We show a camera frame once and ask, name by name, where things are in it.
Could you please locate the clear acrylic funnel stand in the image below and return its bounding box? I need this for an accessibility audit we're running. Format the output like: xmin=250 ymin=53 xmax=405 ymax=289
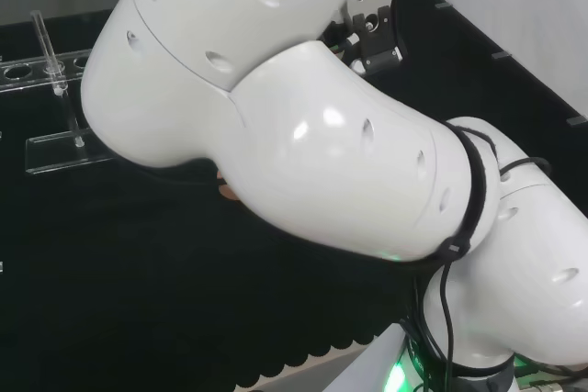
xmin=0 ymin=9 xmax=116 ymax=176

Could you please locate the black bench cloth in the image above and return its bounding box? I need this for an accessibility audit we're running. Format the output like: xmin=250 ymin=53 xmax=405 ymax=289
xmin=0 ymin=0 xmax=588 ymax=368

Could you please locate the cork ring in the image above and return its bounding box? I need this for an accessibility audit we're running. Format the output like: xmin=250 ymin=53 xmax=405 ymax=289
xmin=216 ymin=170 xmax=241 ymax=203

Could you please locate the black strap on arm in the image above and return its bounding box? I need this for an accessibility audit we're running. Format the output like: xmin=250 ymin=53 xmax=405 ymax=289
xmin=438 ymin=123 xmax=504 ymax=265

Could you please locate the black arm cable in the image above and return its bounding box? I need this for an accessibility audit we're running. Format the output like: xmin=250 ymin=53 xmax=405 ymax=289
xmin=431 ymin=252 xmax=466 ymax=365

